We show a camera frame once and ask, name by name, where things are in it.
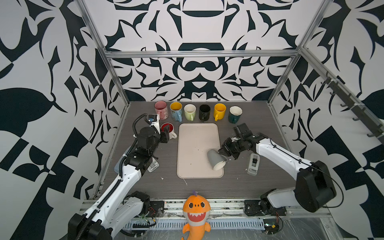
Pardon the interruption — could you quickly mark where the aluminium frame rail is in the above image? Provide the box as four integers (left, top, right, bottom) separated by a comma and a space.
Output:
105, 50, 298, 59

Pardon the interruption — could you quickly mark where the white cream mug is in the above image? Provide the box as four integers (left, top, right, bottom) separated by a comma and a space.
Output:
161, 123, 178, 140

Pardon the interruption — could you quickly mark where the grey mug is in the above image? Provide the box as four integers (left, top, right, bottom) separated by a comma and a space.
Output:
207, 149, 228, 171

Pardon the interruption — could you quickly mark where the black mug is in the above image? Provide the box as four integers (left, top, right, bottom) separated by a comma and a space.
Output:
199, 104, 211, 122

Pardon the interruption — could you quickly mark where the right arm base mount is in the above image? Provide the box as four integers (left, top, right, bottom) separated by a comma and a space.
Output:
244, 199, 287, 217

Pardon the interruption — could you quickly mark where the blue butterfly mug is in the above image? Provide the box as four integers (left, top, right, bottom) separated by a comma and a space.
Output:
170, 102, 183, 123

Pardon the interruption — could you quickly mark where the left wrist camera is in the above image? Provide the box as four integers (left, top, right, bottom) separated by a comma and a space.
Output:
148, 114, 161, 134

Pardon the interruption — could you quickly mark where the left grey docking plate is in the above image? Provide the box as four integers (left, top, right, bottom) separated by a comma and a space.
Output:
148, 158, 160, 173

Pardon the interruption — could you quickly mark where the pink ghost pattern mug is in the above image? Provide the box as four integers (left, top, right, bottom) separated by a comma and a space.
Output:
154, 101, 169, 120

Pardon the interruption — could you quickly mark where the wall hook rail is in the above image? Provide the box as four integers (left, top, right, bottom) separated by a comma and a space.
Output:
322, 71, 384, 145

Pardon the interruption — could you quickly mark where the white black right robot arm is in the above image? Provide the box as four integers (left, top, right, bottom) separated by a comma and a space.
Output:
218, 134, 337, 215

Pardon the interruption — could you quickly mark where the white slotted cable duct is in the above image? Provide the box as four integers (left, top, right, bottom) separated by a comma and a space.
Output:
123, 219, 265, 231

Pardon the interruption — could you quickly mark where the orange shark plush toy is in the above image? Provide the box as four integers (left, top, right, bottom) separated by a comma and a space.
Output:
182, 192, 211, 240

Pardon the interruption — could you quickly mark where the light green mug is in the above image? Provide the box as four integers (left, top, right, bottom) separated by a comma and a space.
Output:
184, 104, 197, 122

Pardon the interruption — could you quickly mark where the beige plastic tray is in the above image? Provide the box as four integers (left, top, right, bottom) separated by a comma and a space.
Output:
177, 123, 224, 179

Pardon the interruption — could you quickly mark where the yellow mug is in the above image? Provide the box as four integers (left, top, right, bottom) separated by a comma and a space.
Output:
214, 103, 227, 122

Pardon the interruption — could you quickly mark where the grey docking plate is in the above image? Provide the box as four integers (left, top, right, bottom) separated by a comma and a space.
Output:
148, 158, 160, 173
247, 153, 261, 176

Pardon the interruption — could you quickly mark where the dark green mug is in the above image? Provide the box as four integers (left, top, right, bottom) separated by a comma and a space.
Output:
228, 106, 243, 124

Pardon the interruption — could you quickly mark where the right grey docking plate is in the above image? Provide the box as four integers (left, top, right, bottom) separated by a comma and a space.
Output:
247, 153, 261, 176

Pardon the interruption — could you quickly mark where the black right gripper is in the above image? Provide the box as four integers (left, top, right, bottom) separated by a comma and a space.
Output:
217, 137, 246, 160

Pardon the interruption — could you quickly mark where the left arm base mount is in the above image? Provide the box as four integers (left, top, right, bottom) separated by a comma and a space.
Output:
142, 201, 165, 218

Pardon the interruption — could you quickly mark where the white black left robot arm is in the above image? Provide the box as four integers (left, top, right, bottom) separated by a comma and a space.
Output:
67, 114, 170, 240

